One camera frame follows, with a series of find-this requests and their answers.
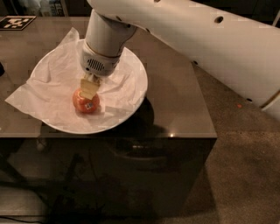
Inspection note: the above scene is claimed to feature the white gripper with vent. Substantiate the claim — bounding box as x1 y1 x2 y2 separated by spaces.
80 40 120 100

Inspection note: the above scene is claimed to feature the red orange apple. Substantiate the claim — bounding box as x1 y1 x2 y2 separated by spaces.
72 88 100 113

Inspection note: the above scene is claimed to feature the white paper sheet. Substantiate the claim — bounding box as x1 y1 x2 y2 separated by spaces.
4 27 141 126

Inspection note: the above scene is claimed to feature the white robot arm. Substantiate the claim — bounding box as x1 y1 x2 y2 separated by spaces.
87 0 280 120

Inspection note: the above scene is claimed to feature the white round bowl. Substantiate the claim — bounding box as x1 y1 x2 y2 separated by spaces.
30 40 149 135

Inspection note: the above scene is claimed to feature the small dark object at left edge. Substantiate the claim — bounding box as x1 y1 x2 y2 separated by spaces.
0 62 5 77

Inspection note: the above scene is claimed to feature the black white fiducial marker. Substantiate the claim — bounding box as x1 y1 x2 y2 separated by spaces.
0 16 36 31

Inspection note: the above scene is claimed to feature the dark glass top table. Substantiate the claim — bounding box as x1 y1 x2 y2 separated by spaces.
0 17 217 218

